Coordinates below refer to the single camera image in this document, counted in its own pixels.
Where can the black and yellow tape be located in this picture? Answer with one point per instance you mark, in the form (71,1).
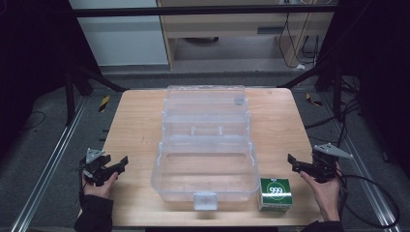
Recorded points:
(313,100)
(104,103)

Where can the black metal crossbar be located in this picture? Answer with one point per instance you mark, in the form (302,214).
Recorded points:
(199,11)

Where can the aluminium floor rail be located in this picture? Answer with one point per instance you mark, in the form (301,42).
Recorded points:
(357,161)
(48,167)

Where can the black metal stand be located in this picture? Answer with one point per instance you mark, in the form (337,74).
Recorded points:
(325,77)
(77,87)

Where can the white cabinet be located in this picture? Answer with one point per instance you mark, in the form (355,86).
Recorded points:
(122,35)

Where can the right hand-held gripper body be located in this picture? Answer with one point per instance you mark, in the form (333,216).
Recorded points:
(327,162)

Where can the green and white box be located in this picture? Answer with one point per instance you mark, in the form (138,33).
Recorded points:
(275,194)

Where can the clear plastic storage box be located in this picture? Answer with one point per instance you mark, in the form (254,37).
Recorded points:
(206,145)

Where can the person's left hand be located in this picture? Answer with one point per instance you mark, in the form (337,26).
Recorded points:
(100,188)

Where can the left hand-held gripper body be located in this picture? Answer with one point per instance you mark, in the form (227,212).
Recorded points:
(96,167)

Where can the wooden desk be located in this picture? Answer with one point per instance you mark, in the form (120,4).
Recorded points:
(225,35)

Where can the person's right hand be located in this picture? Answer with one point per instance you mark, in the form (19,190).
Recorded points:
(324,193)

